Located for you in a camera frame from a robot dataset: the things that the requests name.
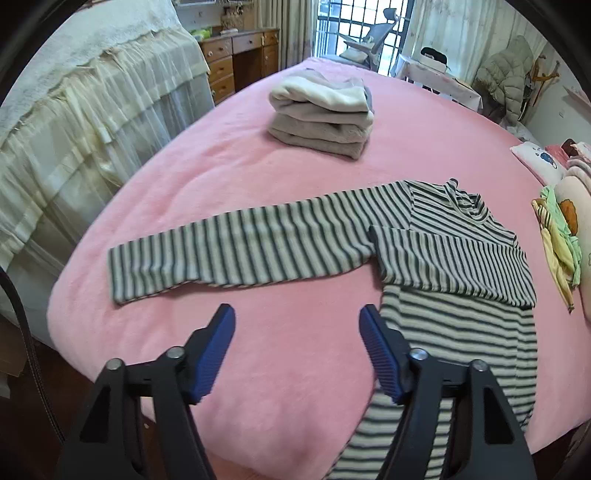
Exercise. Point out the wooden desk with drawers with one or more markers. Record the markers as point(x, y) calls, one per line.
point(221, 64)

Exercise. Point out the small table with cloth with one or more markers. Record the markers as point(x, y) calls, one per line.
point(438, 83)

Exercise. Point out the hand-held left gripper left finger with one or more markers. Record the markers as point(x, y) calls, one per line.
point(214, 355)

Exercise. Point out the folded beige sweater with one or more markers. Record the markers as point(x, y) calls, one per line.
point(318, 143)

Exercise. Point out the striped long-sleeve sweater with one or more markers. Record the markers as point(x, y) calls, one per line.
point(277, 244)

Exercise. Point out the light green garment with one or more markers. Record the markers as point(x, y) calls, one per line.
point(565, 230)

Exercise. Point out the pink folded quilt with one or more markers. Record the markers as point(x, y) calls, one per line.
point(575, 154)

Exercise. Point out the pink bed blanket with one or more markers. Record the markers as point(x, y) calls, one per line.
point(286, 369)

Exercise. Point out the white cartoon print pillow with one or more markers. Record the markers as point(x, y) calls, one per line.
point(538, 161)

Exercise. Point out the cream pleated furniture cover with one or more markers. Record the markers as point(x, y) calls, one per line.
point(92, 152)

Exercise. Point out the window with metal grille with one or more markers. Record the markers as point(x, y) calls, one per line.
point(355, 16)

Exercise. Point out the olive puffer jacket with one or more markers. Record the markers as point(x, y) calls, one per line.
point(505, 78)

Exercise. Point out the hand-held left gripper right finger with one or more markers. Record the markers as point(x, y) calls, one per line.
point(383, 355)

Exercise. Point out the wooden coat rack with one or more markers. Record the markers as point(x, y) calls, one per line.
point(542, 81)

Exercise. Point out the pale patterned curtain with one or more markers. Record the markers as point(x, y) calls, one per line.
point(443, 23)
point(298, 27)

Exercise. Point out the black bag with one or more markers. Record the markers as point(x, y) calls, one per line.
point(434, 51)

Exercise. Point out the small green object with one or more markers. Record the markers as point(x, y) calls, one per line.
point(202, 33)

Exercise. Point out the yellow garment with striped cuffs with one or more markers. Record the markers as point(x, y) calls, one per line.
point(554, 258)

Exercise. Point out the grey office chair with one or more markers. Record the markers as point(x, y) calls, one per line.
point(369, 39)

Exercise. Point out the white lace cloth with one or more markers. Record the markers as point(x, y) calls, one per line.
point(69, 46)

